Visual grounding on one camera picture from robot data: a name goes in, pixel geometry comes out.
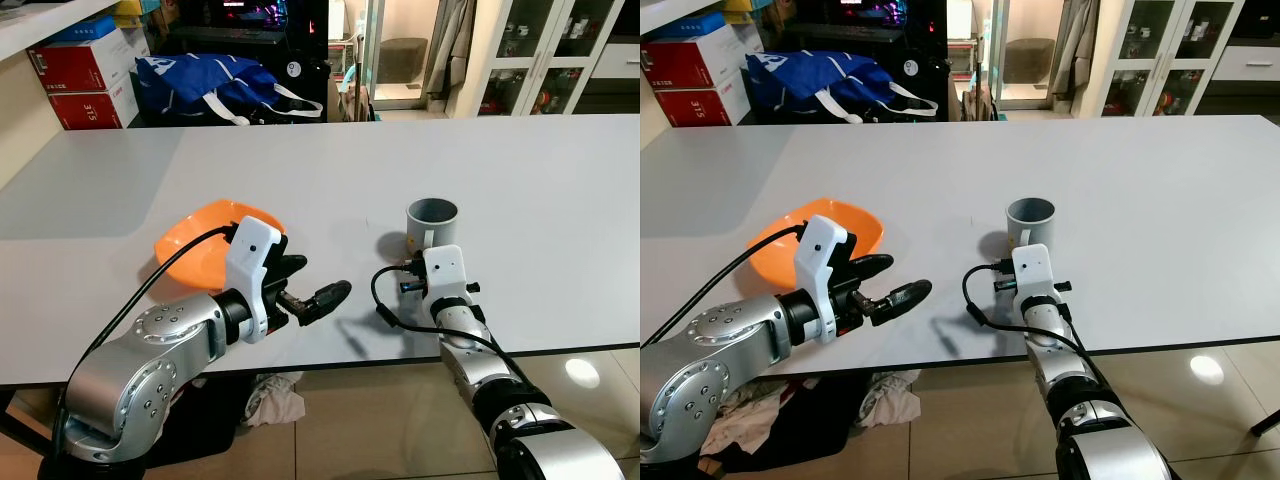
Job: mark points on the orange plastic bowl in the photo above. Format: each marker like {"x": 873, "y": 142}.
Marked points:
{"x": 190, "y": 255}
{"x": 770, "y": 260}

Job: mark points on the grey cup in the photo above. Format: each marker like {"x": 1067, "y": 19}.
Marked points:
{"x": 1030, "y": 225}
{"x": 432, "y": 228}

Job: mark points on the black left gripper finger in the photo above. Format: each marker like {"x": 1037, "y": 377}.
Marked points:
{"x": 872, "y": 266}
{"x": 326, "y": 299}
{"x": 291, "y": 266}
{"x": 906, "y": 297}

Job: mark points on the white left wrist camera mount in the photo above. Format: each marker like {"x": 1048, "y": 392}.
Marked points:
{"x": 250, "y": 255}
{"x": 822, "y": 250}

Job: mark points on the small red white carton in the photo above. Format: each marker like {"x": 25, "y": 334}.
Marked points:
{"x": 85, "y": 110}
{"x": 700, "y": 108}

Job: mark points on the black bag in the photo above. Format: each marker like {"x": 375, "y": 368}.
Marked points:
{"x": 200, "y": 420}
{"x": 810, "y": 430}

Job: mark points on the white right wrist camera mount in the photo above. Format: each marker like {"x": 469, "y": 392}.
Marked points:
{"x": 445, "y": 270}
{"x": 1035, "y": 268}

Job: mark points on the large red white carton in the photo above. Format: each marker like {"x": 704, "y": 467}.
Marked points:
{"x": 75, "y": 65}
{"x": 690, "y": 60}

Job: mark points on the white shelf board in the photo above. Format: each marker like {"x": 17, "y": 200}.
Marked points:
{"x": 30, "y": 30}
{"x": 665, "y": 12}

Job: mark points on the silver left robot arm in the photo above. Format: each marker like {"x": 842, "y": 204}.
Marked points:
{"x": 710, "y": 370}
{"x": 130, "y": 370}

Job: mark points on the black computer tower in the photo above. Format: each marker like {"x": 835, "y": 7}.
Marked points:
{"x": 920, "y": 40}
{"x": 300, "y": 40}

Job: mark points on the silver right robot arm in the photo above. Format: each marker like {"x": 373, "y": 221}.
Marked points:
{"x": 1060, "y": 360}
{"x": 470, "y": 360}

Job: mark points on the white glass door cabinet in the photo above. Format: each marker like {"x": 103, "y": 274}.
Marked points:
{"x": 1120, "y": 50}
{"x": 500, "y": 50}

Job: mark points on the hanging grey coat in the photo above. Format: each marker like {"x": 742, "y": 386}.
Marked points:
{"x": 1075, "y": 45}
{"x": 450, "y": 45}

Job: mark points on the flat blue box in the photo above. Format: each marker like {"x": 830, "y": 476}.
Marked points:
{"x": 90, "y": 28}
{"x": 700, "y": 25}

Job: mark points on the black table leg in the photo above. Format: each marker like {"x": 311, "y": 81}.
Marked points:
{"x": 1267, "y": 422}
{"x": 20, "y": 425}

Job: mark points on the crumpled white cloth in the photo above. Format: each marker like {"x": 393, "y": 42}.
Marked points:
{"x": 893, "y": 400}
{"x": 275, "y": 400}

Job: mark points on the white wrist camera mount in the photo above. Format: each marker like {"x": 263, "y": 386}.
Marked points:
{"x": 250, "y": 255}
{"x": 822, "y": 250}
{"x": 445, "y": 270}
{"x": 1035, "y": 268}

